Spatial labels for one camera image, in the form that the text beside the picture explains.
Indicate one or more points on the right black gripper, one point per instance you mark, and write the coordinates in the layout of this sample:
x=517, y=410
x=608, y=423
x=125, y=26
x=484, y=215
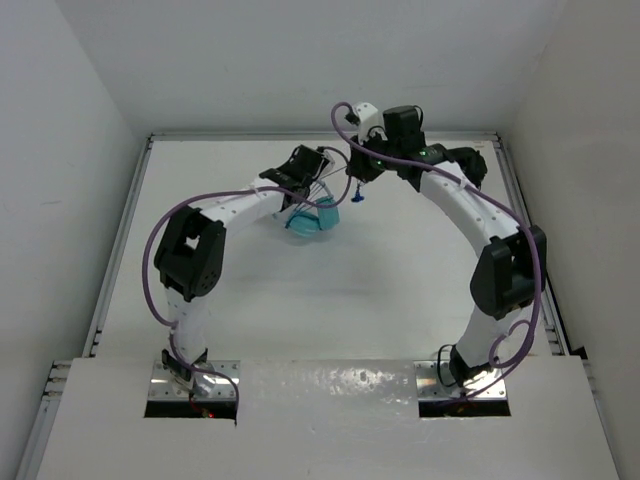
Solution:
x=358, y=165

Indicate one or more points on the blue earphones with thin cable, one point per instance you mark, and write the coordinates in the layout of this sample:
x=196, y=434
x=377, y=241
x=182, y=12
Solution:
x=342, y=186

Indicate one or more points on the teal over-ear headphones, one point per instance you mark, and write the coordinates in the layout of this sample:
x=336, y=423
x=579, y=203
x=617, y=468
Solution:
x=306, y=221

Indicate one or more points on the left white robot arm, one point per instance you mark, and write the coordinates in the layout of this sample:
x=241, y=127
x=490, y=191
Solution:
x=187, y=245

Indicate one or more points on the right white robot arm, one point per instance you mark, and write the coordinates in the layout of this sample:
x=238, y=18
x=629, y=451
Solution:
x=509, y=278

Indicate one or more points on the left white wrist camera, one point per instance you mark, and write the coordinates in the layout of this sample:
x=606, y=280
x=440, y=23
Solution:
x=326, y=163

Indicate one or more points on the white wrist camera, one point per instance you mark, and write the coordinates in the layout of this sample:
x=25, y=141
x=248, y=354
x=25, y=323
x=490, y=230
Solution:
x=366, y=118
x=326, y=163

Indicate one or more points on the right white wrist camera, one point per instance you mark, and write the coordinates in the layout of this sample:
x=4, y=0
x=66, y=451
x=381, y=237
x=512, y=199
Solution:
x=366, y=118

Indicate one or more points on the black headphones with coiled cable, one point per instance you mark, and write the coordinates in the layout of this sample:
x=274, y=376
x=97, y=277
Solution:
x=471, y=163

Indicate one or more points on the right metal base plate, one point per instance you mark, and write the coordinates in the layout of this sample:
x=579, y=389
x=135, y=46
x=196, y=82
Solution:
x=435, y=382

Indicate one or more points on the metal base plate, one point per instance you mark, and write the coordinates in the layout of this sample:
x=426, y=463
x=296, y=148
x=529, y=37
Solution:
x=435, y=382
x=215, y=385

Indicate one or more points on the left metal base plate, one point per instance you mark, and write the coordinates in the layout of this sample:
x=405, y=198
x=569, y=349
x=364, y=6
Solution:
x=215, y=385

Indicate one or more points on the aluminium table frame rail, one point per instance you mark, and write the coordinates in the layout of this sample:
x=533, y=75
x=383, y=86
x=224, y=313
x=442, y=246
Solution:
x=327, y=337

